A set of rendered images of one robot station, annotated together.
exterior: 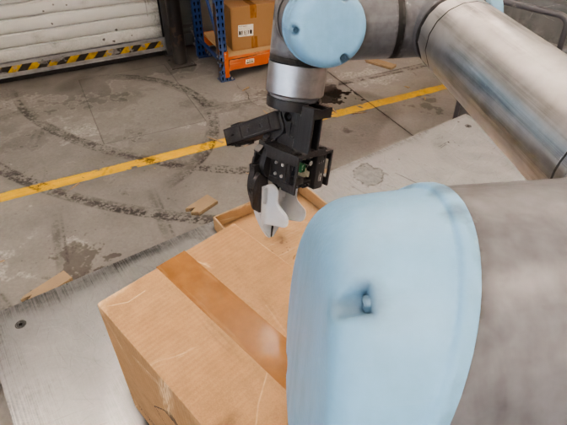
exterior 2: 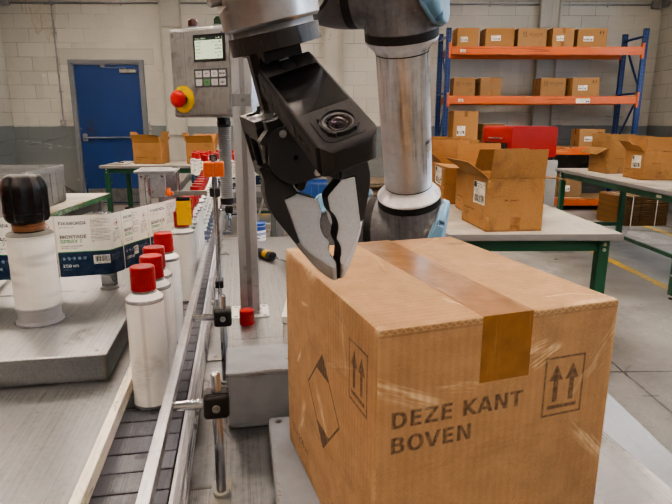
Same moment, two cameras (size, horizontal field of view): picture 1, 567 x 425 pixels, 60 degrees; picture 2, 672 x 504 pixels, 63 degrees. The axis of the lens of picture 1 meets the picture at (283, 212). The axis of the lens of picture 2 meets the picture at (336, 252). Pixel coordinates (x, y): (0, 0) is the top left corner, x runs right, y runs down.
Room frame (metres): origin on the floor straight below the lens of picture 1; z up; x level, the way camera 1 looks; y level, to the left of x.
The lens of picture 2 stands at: (0.98, 0.22, 1.28)
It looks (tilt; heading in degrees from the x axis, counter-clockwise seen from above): 13 degrees down; 205
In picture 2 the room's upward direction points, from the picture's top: straight up
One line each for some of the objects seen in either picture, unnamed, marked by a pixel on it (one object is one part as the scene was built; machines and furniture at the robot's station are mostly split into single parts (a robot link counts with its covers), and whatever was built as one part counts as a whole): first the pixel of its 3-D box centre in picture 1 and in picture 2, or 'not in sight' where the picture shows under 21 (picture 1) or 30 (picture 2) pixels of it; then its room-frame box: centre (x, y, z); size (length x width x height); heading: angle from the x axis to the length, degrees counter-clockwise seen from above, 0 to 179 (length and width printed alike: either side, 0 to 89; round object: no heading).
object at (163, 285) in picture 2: not in sight; (155, 320); (0.37, -0.36, 0.98); 0.05 x 0.05 x 0.20
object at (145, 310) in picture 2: not in sight; (147, 336); (0.43, -0.33, 0.98); 0.05 x 0.05 x 0.20
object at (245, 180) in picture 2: not in sight; (245, 171); (-0.08, -0.50, 1.16); 0.04 x 0.04 x 0.67; 35
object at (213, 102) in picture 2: not in sight; (214, 74); (-0.10, -0.59, 1.38); 0.17 x 0.10 x 0.19; 90
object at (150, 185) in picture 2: not in sight; (162, 214); (-0.25, -0.91, 1.01); 0.14 x 0.13 x 0.26; 35
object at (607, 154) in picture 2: not in sight; (611, 153); (-5.19, 0.34, 0.97); 0.51 x 0.36 x 0.37; 119
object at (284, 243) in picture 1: (293, 236); not in sight; (0.86, -0.02, 0.85); 0.30 x 0.26 x 0.04; 35
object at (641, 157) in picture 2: not in sight; (645, 157); (-4.63, 0.60, 0.97); 0.42 x 0.39 x 0.37; 114
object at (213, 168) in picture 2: not in sight; (202, 232); (0.05, -0.53, 1.05); 0.10 x 0.04 x 0.33; 125
